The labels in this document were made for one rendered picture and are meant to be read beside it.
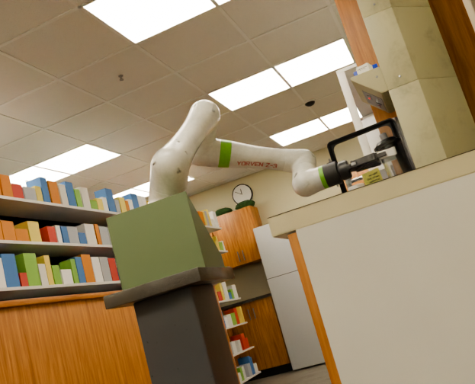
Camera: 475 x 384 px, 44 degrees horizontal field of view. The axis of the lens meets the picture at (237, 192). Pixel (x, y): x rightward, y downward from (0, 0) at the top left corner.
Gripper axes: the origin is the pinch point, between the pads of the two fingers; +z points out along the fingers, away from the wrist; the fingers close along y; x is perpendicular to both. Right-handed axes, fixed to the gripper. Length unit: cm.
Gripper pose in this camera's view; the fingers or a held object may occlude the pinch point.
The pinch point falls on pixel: (390, 154)
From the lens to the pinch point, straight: 233.0
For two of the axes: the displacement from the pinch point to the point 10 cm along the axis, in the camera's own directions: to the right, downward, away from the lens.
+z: 9.0, -3.1, -2.9
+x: 2.6, 9.4, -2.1
